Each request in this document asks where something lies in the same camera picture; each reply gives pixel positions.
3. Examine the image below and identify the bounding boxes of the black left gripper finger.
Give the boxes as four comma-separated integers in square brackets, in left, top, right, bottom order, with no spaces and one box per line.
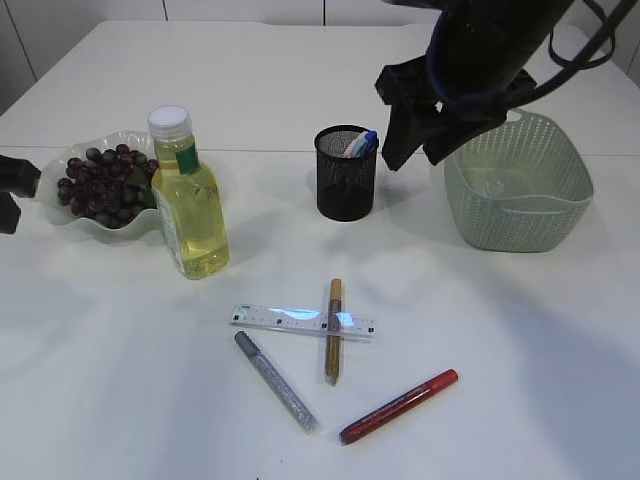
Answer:
[0,155,41,235]

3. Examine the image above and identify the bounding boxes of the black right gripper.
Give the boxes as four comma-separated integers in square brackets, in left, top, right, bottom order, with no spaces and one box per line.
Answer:
[375,24,536,171]

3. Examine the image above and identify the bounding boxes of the blue safety scissors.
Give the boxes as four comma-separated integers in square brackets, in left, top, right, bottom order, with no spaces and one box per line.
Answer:
[349,130,378,158]

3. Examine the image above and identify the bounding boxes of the pink purple safety scissors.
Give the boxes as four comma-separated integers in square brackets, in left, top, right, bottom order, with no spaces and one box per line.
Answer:
[343,131,369,158]

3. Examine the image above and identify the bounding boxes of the clear plastic sheet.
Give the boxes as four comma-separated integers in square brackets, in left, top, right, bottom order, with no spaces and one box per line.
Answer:
[482,177,508,199]

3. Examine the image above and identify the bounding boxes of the purple grape bunch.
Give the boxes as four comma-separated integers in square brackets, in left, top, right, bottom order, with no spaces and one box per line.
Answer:
[56,143,159,230]

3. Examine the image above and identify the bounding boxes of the yellow tea bottle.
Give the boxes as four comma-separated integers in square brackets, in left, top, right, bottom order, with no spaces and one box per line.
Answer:
[148,105,230,280]

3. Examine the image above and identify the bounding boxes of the gold glitter pen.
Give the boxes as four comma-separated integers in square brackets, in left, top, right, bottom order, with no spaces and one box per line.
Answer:
[324,278,342,386]

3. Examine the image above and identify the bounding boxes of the clear plastic ruler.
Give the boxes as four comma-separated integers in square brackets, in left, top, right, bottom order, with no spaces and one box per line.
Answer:
[229,304,377,342]

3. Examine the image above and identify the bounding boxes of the red glitter pen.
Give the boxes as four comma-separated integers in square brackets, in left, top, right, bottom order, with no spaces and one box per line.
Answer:
[338,369,459,445]

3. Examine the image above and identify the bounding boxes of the silver glitter pen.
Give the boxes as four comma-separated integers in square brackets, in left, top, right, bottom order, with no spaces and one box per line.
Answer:
[234,331,319,434]

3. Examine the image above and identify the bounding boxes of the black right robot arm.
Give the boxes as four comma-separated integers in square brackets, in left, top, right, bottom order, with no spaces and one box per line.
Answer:
[375,1,570,171]

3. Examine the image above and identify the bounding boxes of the black mesh pen holder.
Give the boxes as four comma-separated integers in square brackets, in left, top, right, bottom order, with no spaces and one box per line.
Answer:
[314,125,379,222]

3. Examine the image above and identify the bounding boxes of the green woven plastic basket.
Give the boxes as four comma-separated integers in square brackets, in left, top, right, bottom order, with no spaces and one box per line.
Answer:
[444,109,594,253]

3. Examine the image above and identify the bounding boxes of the green wavy glass plate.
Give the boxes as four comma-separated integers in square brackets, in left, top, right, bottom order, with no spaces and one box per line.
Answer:
[36,130,160,238]

